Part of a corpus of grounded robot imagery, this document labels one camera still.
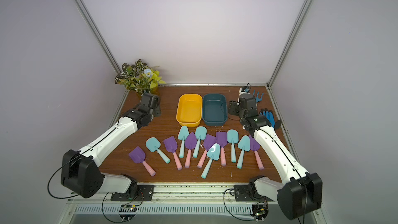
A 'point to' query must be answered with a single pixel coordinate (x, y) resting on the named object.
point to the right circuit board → (259, 211)
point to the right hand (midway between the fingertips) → (236, 99)
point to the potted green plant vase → (139, 77)
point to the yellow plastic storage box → (189, 109)
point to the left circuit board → (127, 211)
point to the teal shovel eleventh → (244, 145)
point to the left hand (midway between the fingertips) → (156, 105)
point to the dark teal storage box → (214, 112)
